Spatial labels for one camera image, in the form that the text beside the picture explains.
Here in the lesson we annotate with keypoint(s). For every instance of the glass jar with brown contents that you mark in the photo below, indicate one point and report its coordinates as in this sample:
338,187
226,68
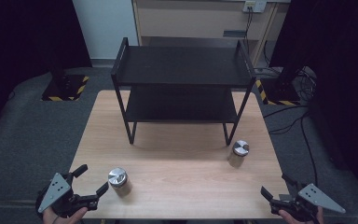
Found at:
119,182

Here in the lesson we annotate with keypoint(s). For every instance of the beige wooden cabinet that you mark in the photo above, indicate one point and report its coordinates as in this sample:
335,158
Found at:
199,21

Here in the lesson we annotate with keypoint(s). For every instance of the black two-tier metal shelf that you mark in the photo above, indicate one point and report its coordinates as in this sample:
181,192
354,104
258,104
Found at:
183,65

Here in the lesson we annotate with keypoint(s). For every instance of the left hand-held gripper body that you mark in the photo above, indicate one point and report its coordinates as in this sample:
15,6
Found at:
56,189

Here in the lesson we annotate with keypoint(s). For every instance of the person's left hand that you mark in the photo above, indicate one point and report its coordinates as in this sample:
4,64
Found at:
70,219

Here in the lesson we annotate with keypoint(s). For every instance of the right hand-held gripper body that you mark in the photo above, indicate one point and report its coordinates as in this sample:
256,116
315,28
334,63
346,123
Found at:
317,196

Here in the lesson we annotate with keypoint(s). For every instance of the dark curtain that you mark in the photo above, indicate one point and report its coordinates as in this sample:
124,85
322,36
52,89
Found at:
345,62

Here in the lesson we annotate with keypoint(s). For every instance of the glass jar with tan contents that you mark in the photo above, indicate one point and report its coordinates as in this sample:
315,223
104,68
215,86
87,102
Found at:
238,152

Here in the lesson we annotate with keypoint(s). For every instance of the white wall socket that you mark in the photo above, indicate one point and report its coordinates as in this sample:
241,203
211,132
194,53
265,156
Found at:
254,5

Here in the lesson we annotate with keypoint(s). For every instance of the person's right hand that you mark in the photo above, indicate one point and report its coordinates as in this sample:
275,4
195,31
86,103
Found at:
292,217

